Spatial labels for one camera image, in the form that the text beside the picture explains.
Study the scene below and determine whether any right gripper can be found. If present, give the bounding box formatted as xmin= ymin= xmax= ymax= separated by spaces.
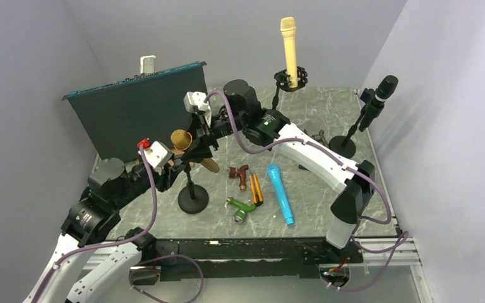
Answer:
xmin=177 ymin=110 xmax=247 ymax=160

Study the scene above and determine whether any dark teal rack unit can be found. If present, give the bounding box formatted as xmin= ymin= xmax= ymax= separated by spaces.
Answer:
xmin=63 ymin=61 xmax=207 ymax=163

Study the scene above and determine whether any black round base stand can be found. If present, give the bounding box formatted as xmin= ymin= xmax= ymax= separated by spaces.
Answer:
xmin=177 ymin=163 xmax=209 ymax=215

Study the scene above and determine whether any brown wooden handle tool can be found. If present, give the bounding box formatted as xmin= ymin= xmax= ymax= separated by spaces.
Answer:
xmin=227 ymin=165 xmax=249 ymax=191

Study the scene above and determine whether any cream microphone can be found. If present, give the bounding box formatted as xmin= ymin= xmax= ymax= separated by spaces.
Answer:
xmin=280 ymin=16 xmax=298 ymax=88

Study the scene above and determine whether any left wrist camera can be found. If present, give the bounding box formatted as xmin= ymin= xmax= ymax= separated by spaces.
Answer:
xmin=137 ymin=139 xmax=173 ymax=174

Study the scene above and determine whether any blue microphone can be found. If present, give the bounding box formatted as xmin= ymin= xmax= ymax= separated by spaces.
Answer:
xmin=266 ymin=163 xmax=295 ymax=226

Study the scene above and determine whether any black clip mic stand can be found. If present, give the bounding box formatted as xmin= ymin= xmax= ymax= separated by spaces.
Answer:
xmin=328 ymin=88 xmax=374 ymax=158

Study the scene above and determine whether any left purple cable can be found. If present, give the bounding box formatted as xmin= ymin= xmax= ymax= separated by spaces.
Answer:
xmin=29 ymin=144 xmax=160 ymax=303

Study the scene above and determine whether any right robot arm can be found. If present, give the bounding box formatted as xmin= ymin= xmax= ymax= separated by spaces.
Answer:
xmin=183 ymin=80 xmax=378 ymax=262

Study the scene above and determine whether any black microphone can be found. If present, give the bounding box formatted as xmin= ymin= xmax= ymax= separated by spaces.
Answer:
xmin=358 ymin=75 xmax=399 ymax=132

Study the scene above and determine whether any white bracket behind rack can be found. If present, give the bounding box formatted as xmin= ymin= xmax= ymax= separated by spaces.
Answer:
xmin=140 ymin=55 xmax=156 ymax=74

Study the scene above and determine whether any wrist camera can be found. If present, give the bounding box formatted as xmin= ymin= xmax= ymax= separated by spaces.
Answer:
xmin=137 ymin=139 xmax=173 ymax=174
xmin=183 ymin=92 xmax=211 ymax=113

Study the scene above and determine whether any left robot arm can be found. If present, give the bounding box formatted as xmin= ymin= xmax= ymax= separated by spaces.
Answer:
xmin=25 ymin=158 xmax=179 ymax=302

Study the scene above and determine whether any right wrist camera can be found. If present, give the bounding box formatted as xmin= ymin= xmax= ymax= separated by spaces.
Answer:
xmin=183 ymin=92 xmax=211 ymax=113

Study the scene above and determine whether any green handle tool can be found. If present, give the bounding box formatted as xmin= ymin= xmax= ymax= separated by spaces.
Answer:
xmin=226 ymin=197 xmax=257 ymax=223

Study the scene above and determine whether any black shock mount stand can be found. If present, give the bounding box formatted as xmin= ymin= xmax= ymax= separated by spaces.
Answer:
xmin=272 ymin=66 xmax=308 ymax=110

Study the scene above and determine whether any gold brown microphone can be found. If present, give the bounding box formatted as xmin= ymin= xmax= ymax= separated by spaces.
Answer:
xmin=170 ymin=129 xmax=220 ymax=173

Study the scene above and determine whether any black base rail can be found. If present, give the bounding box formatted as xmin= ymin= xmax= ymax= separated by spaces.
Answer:
xmin=133 ymin=236 xmax=363 ymax=285

